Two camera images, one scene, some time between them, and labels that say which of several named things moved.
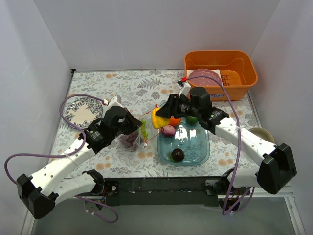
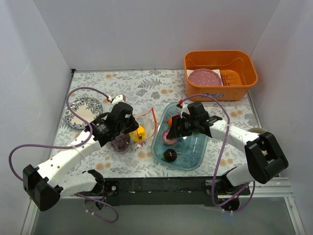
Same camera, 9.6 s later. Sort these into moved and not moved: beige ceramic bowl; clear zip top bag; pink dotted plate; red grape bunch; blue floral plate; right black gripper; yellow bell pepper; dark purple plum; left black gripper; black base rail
Moved: right black gripper; clear zip top bag; yellow bell pepper; dark purple plum; red grape bunch
Not moved: pink dotted plate; beige ceramic bowl; blue floral plate; black base rail; left black gripper
